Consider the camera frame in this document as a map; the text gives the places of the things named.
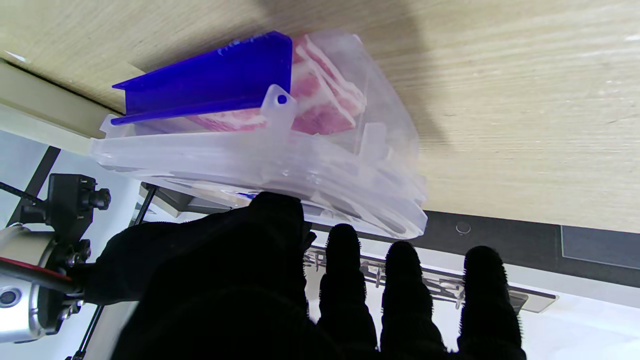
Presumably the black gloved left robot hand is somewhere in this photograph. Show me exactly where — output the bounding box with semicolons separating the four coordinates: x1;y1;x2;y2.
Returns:
110;191;528;360

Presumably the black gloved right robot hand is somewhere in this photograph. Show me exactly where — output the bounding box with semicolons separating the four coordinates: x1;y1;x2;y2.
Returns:
82;222;166;306

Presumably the clear lid with blue label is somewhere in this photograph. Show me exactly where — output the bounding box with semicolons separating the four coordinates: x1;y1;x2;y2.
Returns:
90;127;428;240

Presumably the clear container with blue clips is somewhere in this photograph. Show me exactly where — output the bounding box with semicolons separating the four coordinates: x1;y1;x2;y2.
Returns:
90;30;423;156

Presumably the stack of raw bacon slices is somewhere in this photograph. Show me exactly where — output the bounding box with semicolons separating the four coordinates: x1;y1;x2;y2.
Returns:
190;34;368;136

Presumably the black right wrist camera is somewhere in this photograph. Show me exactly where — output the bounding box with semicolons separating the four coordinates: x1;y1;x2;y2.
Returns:
20;173;112;251

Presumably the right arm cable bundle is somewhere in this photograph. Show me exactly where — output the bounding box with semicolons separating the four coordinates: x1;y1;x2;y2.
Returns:
0;256;76;293

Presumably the silver black wrist camera rig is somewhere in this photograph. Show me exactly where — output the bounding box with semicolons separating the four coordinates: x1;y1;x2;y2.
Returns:
0;145;161;360

